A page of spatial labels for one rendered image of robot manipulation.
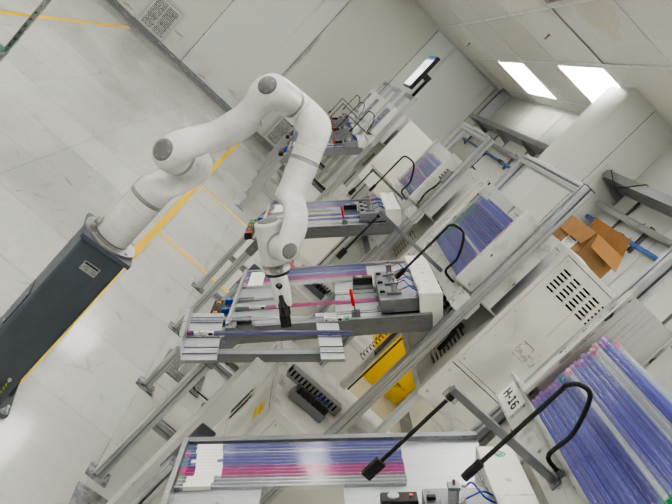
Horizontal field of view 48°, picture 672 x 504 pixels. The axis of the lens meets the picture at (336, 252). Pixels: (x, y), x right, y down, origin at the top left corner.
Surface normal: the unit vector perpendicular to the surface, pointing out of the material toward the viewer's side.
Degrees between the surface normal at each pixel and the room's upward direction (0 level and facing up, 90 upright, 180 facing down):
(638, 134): 90
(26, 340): 90
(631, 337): 90
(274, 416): 90
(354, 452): 44
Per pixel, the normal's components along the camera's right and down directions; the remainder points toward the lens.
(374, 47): 0.01, 0.25
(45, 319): 0.19, 0.41
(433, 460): -0.01, -0.97
